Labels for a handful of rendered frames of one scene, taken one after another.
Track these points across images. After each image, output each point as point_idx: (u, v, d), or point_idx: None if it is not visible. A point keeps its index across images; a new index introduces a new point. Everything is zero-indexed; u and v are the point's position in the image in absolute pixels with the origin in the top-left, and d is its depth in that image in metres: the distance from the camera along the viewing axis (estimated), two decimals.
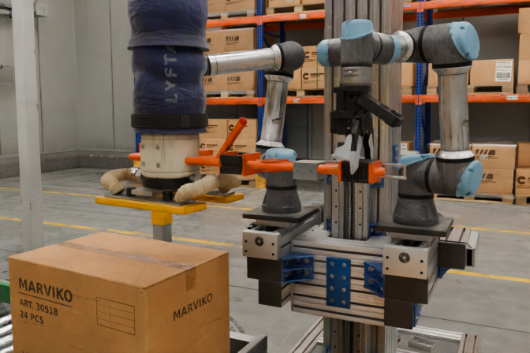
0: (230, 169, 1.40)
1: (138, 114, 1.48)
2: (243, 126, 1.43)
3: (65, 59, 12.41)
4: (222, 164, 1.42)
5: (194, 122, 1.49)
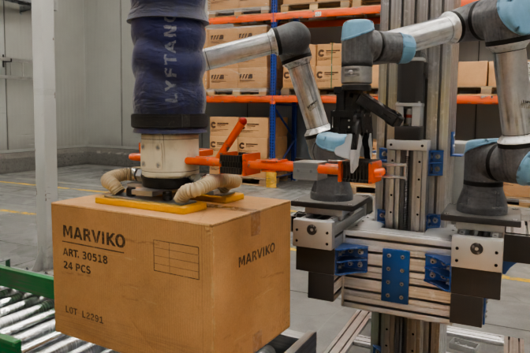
0: (230, 169, 1.40)
1: (138, 114, 1.48)
2: (243, 126, 1.43)
3: (75, 54, 12.31)
4: (222, 164, 1.42)
5: (194, 122, 1.49)
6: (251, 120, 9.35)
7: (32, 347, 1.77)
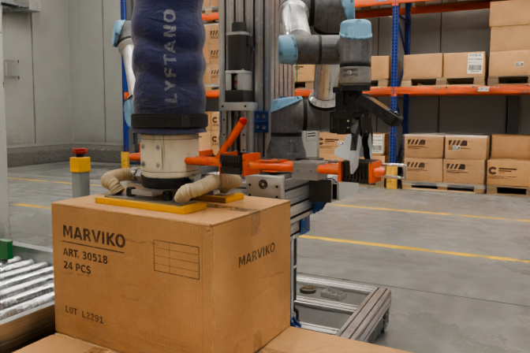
0: (230, 169, 1.40)
1: (138, 114, 1.48)
2: (243, 126, 1.43)
3: (59, 54, 12.69)
4: (222, 164, 1.42)
5: (194, 122, 1.49)
6: None
7: None
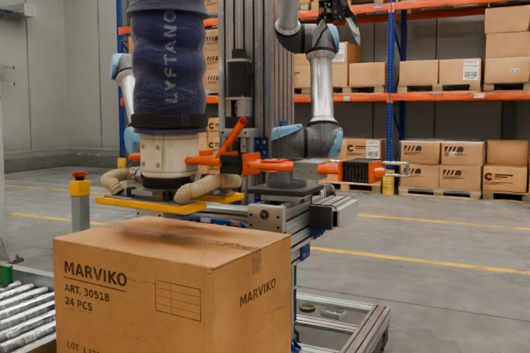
0: (230, 169, 1.40)
1: (138, 114, 1.48)
2: (243, 126, 1.43)
3: (54, 59, 12.66)
4: (222, 164, 1.42)
5: (194, 122, 1.49)
6: None
7: None
